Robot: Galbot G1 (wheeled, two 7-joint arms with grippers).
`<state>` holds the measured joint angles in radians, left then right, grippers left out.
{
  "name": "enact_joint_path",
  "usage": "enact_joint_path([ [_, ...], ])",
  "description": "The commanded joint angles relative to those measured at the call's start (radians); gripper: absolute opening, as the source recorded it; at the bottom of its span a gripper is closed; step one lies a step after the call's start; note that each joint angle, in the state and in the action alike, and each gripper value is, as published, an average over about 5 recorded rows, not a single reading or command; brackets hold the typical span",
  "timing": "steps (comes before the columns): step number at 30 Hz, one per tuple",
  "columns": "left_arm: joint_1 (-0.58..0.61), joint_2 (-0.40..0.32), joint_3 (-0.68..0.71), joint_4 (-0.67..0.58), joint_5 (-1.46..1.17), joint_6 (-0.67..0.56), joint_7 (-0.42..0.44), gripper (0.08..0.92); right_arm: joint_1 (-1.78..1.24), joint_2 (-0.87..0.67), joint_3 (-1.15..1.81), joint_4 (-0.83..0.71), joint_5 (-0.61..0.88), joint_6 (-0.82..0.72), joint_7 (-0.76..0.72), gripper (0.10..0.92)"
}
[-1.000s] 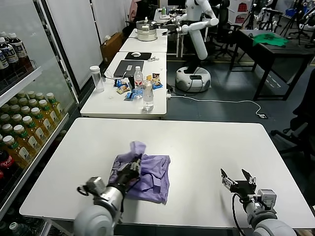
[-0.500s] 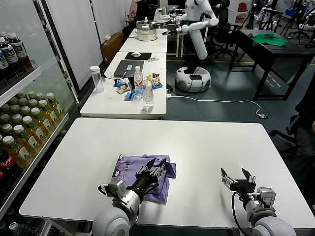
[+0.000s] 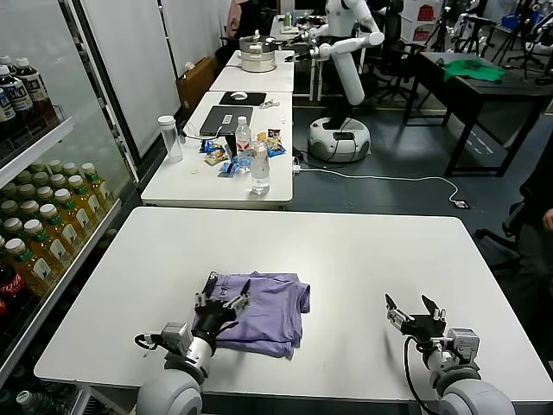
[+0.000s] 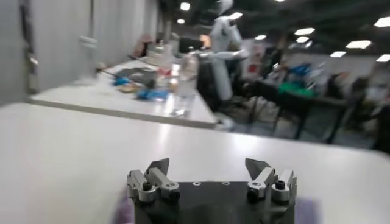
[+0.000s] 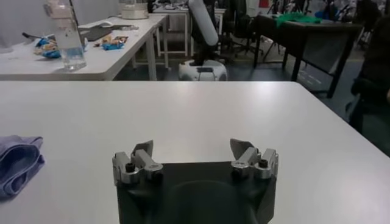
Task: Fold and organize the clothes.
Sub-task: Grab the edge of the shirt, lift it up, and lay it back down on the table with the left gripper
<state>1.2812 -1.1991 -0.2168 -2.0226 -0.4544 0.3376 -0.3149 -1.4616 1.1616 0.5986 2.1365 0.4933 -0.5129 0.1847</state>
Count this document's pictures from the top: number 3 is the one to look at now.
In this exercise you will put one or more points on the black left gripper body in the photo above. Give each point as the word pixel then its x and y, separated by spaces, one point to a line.
pixel 211 317

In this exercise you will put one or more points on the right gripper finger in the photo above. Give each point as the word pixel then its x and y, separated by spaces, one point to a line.
pixel 438 313
pixel 395 315

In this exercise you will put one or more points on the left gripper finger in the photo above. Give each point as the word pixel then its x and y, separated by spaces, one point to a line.
pixel 203 299
pixel 241 303

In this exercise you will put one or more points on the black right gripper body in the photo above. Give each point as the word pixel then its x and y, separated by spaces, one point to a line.
pixel 425 326

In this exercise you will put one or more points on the purple t-shirt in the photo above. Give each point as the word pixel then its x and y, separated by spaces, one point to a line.
pixel 268 311

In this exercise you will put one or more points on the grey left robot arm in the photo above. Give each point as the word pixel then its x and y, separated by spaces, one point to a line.
pixel 173 395

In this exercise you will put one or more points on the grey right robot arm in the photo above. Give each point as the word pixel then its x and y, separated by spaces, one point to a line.
pixel 471 397

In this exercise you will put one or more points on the person in dark clothes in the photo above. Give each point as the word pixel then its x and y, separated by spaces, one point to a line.
pixel 533 259

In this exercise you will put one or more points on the bystander bare hand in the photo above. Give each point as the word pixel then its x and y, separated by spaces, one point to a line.
pixel 548 218

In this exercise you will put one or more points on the black office chair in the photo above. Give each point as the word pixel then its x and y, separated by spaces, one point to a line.
pixel 391 26
pixel 497 246

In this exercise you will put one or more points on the floor power adapter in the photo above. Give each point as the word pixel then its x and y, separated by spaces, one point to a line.
pixel 461 204

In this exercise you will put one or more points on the white table with snacks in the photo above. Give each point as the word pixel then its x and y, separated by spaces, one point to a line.
pixel 190 186

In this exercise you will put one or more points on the clear unlabelled water bottle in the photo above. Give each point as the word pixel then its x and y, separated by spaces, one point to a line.
pixel 260 173

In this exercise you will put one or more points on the blue snack packet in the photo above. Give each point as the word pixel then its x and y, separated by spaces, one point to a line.
pixel 276 150
pixel 229 168
pixel 209 146

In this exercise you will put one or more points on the beige snack packet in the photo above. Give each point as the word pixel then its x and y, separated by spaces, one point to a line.
pixel 216 158

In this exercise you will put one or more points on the white power strip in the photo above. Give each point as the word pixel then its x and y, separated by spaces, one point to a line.
pixel 296 167

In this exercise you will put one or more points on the yellow tea bottle white cap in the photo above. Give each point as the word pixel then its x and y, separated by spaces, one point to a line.
pixel 47 259
pixel 42 178
pixel 30 272
pixel 55 165
pixel 84 203
pixel 24 177
pixel 29 207
pixel 97 190
pixel 9 207
pixel 13 225
pixel 71 222
pixel 38 166
pixel 45 194
pixel 8 191
pixel 27 190
pixel 59 182
pixel 60 242
pixel 70 169

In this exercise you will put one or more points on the black desk stand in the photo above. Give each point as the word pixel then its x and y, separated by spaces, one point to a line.
pixel 231 144

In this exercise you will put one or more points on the clear tumbler white lid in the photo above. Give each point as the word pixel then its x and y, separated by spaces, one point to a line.
pixel 170 142

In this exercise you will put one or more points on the red label water bottle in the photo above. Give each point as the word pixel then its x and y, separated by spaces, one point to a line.
pixel 244 138

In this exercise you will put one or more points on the yellow snack packet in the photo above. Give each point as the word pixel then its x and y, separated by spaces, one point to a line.
pixel 261 137

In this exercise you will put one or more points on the dark colourful snack packet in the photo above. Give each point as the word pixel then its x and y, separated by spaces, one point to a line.
pixel 273 134

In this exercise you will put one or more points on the dark grey laptop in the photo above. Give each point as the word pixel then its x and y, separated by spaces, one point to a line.
pixel 220 121

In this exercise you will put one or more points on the red label cola bottle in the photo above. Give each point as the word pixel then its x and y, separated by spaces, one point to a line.
pixel 10 285

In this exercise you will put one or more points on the small silver keys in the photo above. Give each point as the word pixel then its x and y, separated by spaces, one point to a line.
pixel 270 104

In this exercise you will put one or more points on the green label drink bottle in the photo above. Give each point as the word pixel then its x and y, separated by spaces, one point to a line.
pixel 28 402

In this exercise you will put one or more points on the black mouse pad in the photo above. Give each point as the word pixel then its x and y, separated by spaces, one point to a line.
pixel 254 99

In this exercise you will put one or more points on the white computer mouse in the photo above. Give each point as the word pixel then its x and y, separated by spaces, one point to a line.
pixel 237 95

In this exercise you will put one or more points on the brown cardboard box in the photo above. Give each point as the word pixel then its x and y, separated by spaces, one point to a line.
pixel 196 84

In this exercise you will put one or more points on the white table with cooker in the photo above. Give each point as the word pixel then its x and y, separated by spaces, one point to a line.
pixel 259 82

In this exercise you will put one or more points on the glass door drinks fridge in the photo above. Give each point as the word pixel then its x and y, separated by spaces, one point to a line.
pixel 39 142

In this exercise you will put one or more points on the black table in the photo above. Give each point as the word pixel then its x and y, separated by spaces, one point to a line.
pixel 497 93

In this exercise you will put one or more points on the white humanoid robot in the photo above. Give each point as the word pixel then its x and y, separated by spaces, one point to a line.
pixel 347 78

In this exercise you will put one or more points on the silver steamer pot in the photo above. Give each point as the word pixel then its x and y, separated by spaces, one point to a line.
pixel 258 60

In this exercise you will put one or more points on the green cloth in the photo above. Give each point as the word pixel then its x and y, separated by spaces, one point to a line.
pixel 475 70

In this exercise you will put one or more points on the dark tea bottle white label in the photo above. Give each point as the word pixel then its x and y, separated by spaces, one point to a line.
pixel 5 110
pixel 28 88
pixel 10 99

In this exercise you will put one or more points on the pink garment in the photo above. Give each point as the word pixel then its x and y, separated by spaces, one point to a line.
pixel 235 19

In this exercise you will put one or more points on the white shelf red boxes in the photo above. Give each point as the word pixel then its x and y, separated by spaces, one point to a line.
pixel 425 17

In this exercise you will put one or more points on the blue plastic crate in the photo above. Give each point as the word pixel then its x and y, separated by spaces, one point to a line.
pixel 512 21

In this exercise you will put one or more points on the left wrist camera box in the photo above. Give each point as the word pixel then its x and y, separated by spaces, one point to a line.
pixel 177 337

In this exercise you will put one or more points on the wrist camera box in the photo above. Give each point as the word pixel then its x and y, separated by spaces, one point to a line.
pixel 464 343
pixel 177 337

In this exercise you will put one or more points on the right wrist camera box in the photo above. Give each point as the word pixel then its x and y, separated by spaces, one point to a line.
pixel 464 343

